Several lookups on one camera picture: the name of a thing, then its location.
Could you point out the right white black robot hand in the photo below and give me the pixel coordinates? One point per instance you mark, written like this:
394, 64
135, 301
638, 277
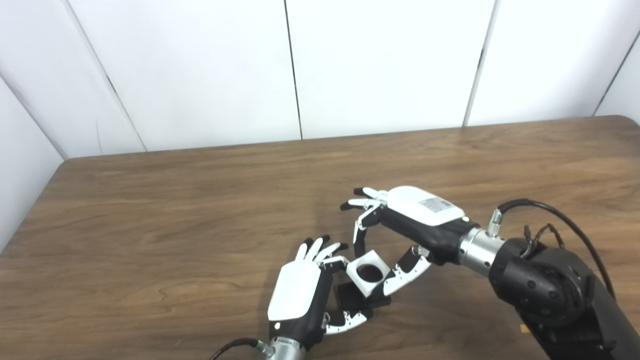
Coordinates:
425, 220

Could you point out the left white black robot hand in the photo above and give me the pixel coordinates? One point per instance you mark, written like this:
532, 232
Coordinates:
297, 292

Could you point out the black peg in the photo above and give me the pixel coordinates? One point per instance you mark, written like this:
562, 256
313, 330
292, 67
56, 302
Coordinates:
357, 300

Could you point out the white square piece with hole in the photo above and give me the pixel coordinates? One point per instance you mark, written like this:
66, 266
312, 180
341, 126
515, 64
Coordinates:
367, 285

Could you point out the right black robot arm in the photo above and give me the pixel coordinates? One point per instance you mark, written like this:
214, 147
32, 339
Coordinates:
550, 295

